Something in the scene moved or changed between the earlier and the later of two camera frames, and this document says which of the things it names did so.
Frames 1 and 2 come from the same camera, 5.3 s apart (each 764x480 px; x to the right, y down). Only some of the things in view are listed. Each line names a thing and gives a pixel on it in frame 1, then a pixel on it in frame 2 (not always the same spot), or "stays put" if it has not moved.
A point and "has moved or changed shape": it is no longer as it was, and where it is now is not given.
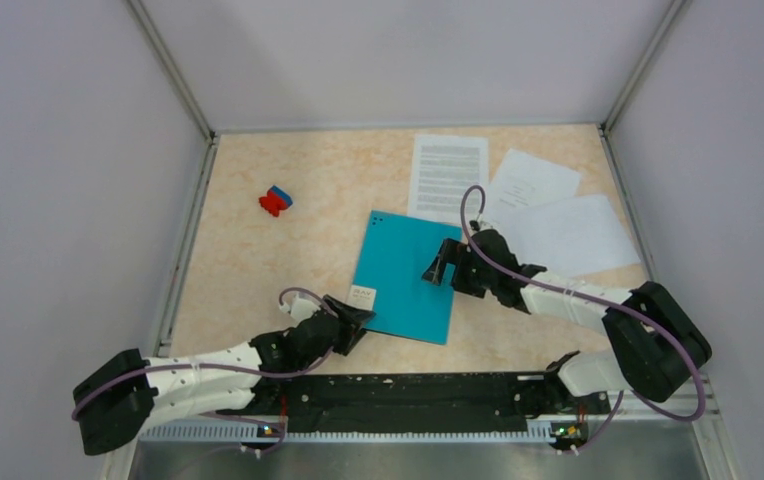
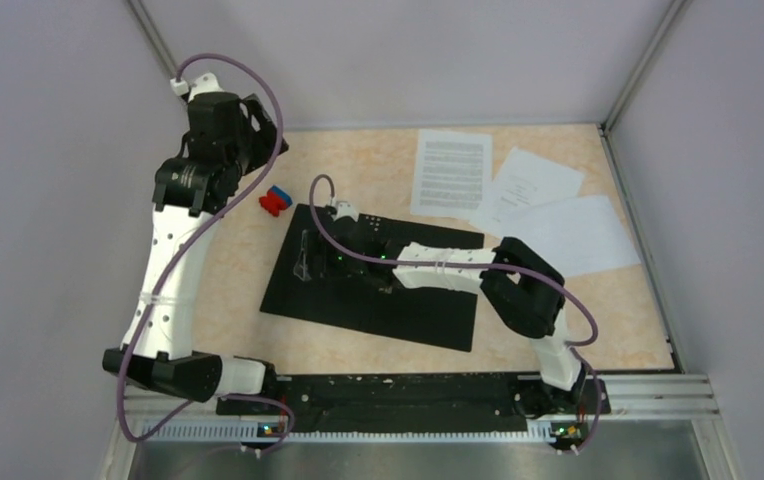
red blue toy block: [276, 200] stays put
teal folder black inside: [395, 253] has moved or changed shape
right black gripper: [457, 253] to [330, 271]
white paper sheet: [567, 238] stays put
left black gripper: [349, 334] to [265, 138]
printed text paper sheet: [442, 168] stays put
